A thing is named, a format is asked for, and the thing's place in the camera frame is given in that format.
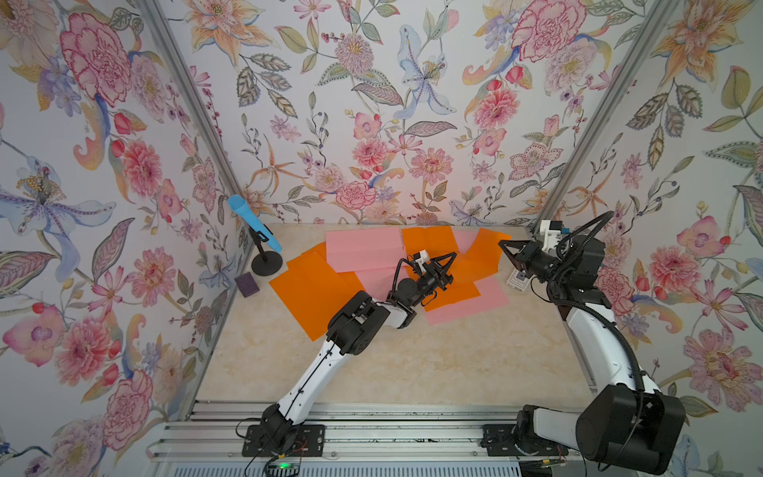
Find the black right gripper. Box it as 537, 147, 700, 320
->
501, 240, 571, 290

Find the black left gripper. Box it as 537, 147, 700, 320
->
404, 254, 457, 309

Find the large pink paper sheet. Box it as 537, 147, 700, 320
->
356, 229, 511, 327

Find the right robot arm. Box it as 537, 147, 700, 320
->
482, 236, 686, 475

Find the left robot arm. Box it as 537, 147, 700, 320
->
241, 250, 457, 458

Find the white playing card box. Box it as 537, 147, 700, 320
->
507, 270, 531, 292

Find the purple cube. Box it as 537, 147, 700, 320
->
234, 272, 259, 298

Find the blue microphone on stand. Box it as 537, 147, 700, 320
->
228, 195, 283, 276

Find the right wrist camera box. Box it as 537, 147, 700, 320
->
538, 220, 564, 254

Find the aluminium corner frame post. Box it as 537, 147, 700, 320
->
529, 0, 676, 237

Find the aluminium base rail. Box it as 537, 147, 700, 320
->
145, 400, 657, 477

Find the left aluminium frame post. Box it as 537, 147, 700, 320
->
136, 0, 242, 195

